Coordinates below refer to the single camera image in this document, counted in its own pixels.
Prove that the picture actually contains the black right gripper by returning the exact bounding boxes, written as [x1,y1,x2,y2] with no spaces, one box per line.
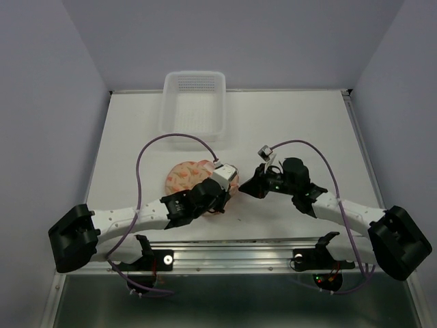
[238,162,296,198]

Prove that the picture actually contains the orange floral round laundry bag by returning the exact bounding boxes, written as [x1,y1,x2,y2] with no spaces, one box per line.
[164,159,240,216]

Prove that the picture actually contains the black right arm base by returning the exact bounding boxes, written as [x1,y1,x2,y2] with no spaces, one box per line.
[289,232,355,294]

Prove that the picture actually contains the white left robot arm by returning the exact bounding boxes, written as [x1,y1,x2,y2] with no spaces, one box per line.
[48,178,230,273]

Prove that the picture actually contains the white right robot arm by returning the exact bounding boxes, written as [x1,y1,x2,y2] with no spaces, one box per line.
[239,158,432,281]

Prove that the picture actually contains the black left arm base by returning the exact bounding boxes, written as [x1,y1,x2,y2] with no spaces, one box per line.
[109,235,175,298]

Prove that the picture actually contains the white perforated plastic basket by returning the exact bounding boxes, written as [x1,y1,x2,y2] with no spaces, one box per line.
[158,71,227,150]

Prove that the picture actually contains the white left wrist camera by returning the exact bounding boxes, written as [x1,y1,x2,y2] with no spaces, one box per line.
[211,164,238,191]

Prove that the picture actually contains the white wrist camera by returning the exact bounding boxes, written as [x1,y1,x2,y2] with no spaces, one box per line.
[257,145,276,172]
[211,164,238,191]

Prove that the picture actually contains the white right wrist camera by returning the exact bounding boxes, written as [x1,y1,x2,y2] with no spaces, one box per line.
[257,145,276,172]

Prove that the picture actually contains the aluminium mounting rail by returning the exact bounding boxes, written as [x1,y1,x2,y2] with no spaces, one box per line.
[56,237,397,274]

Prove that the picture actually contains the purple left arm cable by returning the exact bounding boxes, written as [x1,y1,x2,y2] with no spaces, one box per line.
[104,133,221,297]

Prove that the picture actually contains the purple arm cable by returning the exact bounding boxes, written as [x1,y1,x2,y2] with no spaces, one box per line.
[271,139,376,297]
[104,133,221,297]

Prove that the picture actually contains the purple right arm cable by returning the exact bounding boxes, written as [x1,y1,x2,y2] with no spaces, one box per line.
[271,139,376,297]

